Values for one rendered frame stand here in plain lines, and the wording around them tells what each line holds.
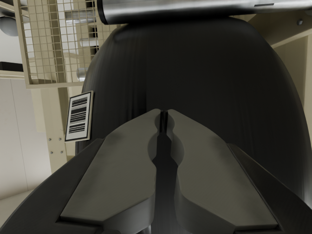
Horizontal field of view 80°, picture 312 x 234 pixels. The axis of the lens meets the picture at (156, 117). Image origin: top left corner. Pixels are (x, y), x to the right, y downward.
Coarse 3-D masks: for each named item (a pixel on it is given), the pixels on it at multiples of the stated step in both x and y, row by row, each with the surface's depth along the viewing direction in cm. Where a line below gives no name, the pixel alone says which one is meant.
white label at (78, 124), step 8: (72, 96) 24; (80, 96) 23; (88, 96) 23; (72, 104) 24; (80, 104) 23; (88, 104) 22; (72, 112) 23; (80, 112) 23; (88, 112) 22; (72, 120) 23; (80, 120) 22; (88, 120) 22; (72, 128) 23; (80, 128) 22; (88, 128) 21; (72, 136) 22; (80, 136) 22; (88, 136) 21
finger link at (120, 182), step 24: (144, 120) 10; (120, 144) 8; (144, 144) 8; (96, 168) 7; (120, 168) 7; (144, 168) 7; (96, 192) 6; (120, 192) 6; (144, 192) 6; (72, 216) 5; (96, 216) 5; (120, 216) 6; (144, 216) 6
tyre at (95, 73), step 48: (144, 48) 25; (192, 48) 24; (240, 48) 23; (96, 96) 22; (144, 96) 21; (192, 96) 21; (240, 96) 20; (288, 96) 21; (240, 144) 19; (288, 144) 19
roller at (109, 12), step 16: (112, 0) 29; (128, 0) 29; (144, 0) 28; (160, 0) 28; (176, 0) 28; (192, 0) 28; (208, 0) 28; (224, 0) 28; (240, 0) 28; (256, 0) 28; (272, 0) 28; (288, 0) 28; (304, 0) 28; (112, 16) 30; (128, 16) 30; (144, 16) 30; (160, 16) 30; (176, 16) 30; (192, 16) 30; (208, 16) 30
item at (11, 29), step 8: (0, 8) 188; (8, 8) 192; (0, 16) 206; (8, 16) 207; (24, 16) 210; (0, 24) 199; (8, 24) 201; (16, 24) 207; (8, 32) 205; (16, 32) 209; (0, 64) 193; (8, 64) 198; (16, 64) 206; (0, 72) 184; (8, 72) 191; (16, 72) 199
